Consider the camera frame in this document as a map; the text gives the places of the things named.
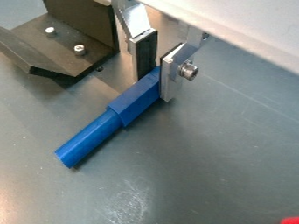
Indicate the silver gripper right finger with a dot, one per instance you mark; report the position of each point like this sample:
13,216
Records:
177,66

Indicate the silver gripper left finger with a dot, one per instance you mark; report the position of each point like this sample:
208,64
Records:
141,35

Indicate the blue peg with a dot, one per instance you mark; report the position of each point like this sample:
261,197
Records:
122,111

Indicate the black angled fixture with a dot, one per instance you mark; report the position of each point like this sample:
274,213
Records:
66,43

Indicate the red peg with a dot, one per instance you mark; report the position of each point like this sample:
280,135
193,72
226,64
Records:
290,220

